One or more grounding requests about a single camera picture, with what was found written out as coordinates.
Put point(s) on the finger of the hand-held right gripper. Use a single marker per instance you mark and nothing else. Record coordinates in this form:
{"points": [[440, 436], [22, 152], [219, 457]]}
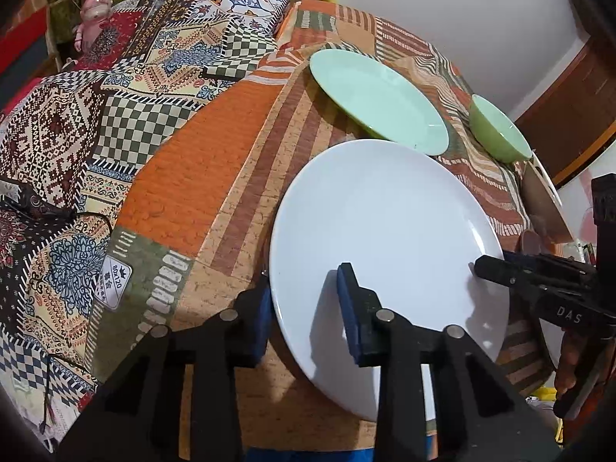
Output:
{"points": [[510, 274], [553, 262]]}

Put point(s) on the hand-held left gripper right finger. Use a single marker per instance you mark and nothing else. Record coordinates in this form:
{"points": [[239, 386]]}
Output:
{"points": [[347, 308]]}

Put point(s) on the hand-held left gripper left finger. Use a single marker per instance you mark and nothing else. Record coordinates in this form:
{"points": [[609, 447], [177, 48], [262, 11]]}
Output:
{"points": [[257, 320]]}

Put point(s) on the mint green bowl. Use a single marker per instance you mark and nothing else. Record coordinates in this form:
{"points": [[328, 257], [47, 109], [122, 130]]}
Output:
{"points": [[541, 202]]}

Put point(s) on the white plate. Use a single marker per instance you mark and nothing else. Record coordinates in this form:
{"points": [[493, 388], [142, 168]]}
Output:
{"points": [[385, 221]]}

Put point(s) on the green plate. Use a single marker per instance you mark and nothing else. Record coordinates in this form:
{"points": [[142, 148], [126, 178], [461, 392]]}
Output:
{"points": [[375, 96]]}

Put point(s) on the person's right hand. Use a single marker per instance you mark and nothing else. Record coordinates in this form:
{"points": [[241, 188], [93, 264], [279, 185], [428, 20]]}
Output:
{"points": [[570, 361]]}

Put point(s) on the white blanket label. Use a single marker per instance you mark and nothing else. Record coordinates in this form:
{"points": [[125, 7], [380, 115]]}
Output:
{"points": [[114, 284]]}

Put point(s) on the orange striped patchwork blanket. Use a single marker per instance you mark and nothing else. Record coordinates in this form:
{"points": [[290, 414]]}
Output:
{"points": [[192, 178]]}

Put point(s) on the wooden door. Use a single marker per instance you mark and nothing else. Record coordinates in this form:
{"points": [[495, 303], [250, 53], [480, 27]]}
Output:
{"points": [[577, 106]]}

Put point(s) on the checkered patterned blanket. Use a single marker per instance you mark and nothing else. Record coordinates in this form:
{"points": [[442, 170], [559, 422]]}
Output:
{"points": [[144, 82]]}

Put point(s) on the pink bunny toy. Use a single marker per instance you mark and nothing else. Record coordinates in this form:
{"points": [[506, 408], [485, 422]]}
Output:
{"points": [[94, 12]]}

